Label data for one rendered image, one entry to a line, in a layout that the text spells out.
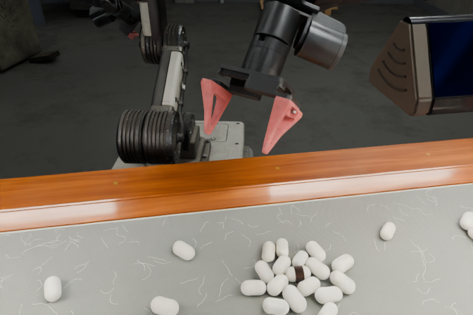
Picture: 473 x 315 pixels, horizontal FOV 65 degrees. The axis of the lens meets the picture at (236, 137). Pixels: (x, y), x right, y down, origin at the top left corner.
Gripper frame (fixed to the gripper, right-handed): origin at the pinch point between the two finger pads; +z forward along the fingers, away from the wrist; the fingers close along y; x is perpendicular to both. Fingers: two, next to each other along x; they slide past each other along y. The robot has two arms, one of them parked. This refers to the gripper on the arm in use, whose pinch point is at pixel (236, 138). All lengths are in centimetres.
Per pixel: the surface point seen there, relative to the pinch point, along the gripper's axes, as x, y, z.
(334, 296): -5.7, -18.6, 15.2
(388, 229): -17.7, -21.5, 5.0
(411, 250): -18.6, -25.5, 6.7
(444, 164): -35.4, -26.5, -10.4
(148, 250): -1.8, 8.6, 20.6
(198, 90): -191, 146, -40
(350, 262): -10.6, -18.5, 11.1
